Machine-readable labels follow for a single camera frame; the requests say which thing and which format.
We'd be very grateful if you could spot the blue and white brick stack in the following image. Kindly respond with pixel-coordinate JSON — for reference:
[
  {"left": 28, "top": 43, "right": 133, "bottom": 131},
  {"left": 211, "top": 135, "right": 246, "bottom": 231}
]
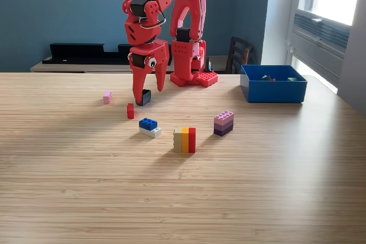
[{"left": 138, "top": 117, "right": 162, "bottom": 139}]

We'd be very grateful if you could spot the black table clamp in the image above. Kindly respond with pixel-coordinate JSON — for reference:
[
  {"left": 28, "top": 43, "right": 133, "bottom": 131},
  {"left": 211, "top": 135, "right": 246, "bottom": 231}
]
[{"left": 204, "top": 56, "right": 215, "bottom": 73}]

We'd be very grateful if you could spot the tan orange red brick stack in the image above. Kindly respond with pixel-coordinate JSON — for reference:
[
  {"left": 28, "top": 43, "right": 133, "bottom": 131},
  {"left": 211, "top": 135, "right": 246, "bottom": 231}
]
[{"left": 173, "top": 127, "right": 197, "bottom": 154}]

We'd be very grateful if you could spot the black wall shelf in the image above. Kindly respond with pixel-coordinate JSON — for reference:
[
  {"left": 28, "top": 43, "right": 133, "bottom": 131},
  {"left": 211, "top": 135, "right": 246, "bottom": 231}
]
[{"left": 42, "top": 43, "right": 173, "bottom": 66}]

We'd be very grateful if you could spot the pink and purple brick stack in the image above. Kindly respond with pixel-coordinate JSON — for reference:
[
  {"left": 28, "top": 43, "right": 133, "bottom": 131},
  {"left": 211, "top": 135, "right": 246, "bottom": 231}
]
[{"left": 213, "top": 110, "right": 234, "bottom": 137}]

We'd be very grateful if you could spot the black and grey brick stack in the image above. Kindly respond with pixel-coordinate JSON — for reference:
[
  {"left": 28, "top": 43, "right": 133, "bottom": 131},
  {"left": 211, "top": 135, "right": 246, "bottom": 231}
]
[{"left": 136, "top": 89, "right": 152, "bottom": 106}]

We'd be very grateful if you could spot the grey window air unit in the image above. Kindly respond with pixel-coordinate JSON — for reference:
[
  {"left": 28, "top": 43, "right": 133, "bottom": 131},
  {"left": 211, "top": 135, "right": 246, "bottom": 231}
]
[{"left": 290, "top": 9, "right": 351, "bottom": 85}]

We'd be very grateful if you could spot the low wooden sideboard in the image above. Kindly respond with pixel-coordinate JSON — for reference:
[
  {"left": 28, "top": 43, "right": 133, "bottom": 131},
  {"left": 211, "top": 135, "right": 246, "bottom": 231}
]
[{"left": 30, "top": 55, "right": 229, "bottom": 74}]

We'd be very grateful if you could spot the dark wooden chair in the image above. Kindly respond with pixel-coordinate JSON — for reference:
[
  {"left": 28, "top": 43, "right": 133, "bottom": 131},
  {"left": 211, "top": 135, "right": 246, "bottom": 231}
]
[{"left": 225, "top": 36, "right": 254, "bottom": 74}]

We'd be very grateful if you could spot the blue plastic bin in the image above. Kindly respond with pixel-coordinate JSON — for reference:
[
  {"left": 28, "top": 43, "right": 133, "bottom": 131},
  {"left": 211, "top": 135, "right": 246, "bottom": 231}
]
[{"left": 239, "top": 64, "right": 308, "bottom": 103}]

